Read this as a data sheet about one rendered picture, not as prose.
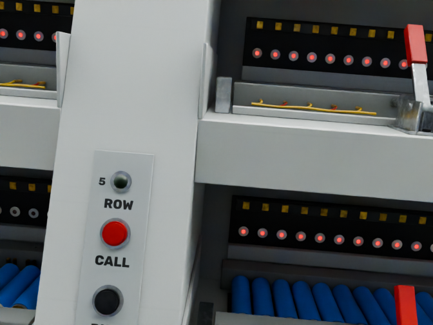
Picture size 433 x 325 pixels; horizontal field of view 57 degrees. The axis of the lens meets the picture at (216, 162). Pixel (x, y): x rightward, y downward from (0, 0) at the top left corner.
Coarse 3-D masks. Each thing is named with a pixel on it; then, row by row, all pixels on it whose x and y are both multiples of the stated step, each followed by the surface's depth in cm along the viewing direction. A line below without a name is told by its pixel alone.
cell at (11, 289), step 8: (24, 272) 38; (32, 272) 38; (40, 272) 39; (16, 280) 36; (24, 280) 37; (32, 280) 38; (8, 288) 35; (16, 288) 36; (24, 288) 36; (0, 296) 34; (8, 296) 34; (16, 296) 35; (0, 304) 33; (8, 304) 34
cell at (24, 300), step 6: (36, 282) 36; (30, 288) 35; (36, 288) 36; (24, 294) 34; (30, 294) 35; (36, 294) 35; (18, 300) 34; (24, 300) 34; (30, 300) 34; (36, 300) 35; (12, 306) 33; (24, 306) 33; (30, 306) 34; (36, 306) 34
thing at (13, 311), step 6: (0, 312) 31; (6, 312) 31; (12, 312) 31; (18, 312) 31; (24, 312) 31; (30, 312) 31; (0, 318) 30; (6, 318) 31; (12, 318) 31; (18, 318) 31; (24, 318) 31; (30, 318) 31; (0, 324) 30; (6, 324) 30; (12, 324) 30; (18, 324) 30; (24, 324) 30
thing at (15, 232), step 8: (0, 224) 43; (8, 224) 43; (16, 224) 44; (0, 232) 43; (8, 232) 43; (16, 232) 43; (24, 232) 43; (32, 232) 43; (40, 232) 43; (24, 240) 43; (32, 240) 43; (40, 240) 43; (32, 320) 30
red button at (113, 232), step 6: (114, 222) 26; (120, 222) 26; (108, 228) 26; (114, 228) 26; (120, 228) 26; (102, 234) 26; (108, 234) 26; (114, 234) 26; (120, 234) 26; (126, 234) 26; (108, 240) 26; (114, 240) 26; (120, 240) 26
